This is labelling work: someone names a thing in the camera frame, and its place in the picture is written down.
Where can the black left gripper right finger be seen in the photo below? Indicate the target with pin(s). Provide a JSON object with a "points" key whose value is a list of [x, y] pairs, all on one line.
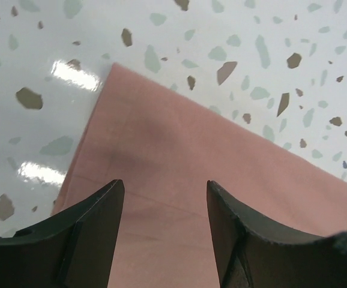
{"points": [[253, 250]]}

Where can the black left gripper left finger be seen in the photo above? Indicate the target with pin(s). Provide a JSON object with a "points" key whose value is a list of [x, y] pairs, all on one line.
{"points": [[73, 248]]}

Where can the pink printed t-shirt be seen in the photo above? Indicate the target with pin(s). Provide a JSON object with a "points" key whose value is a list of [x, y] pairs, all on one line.
{"points": [[165, 148]]}

